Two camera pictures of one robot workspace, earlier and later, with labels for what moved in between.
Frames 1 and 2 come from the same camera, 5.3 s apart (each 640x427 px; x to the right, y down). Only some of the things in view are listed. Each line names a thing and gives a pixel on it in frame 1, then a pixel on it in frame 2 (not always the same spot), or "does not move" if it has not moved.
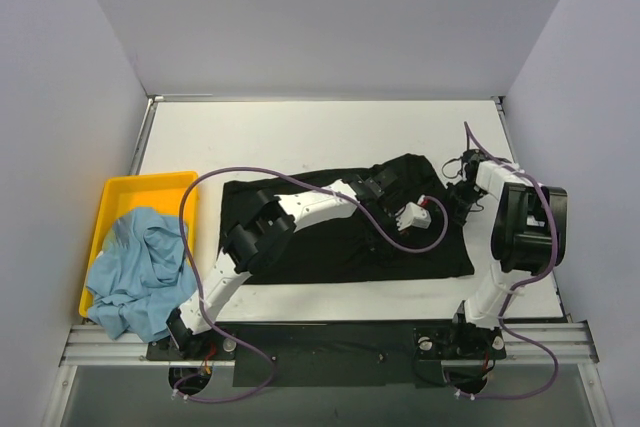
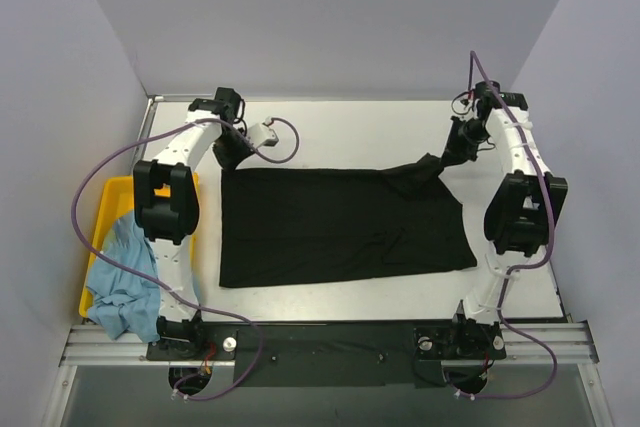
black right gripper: [460, 195] -> [451, 150]
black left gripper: [395, 208] -> [228, 153]
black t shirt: [356, 246] does not move
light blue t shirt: [141, 276] does not move
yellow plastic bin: [122, 195] does not move
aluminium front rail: [526, 344] does not move
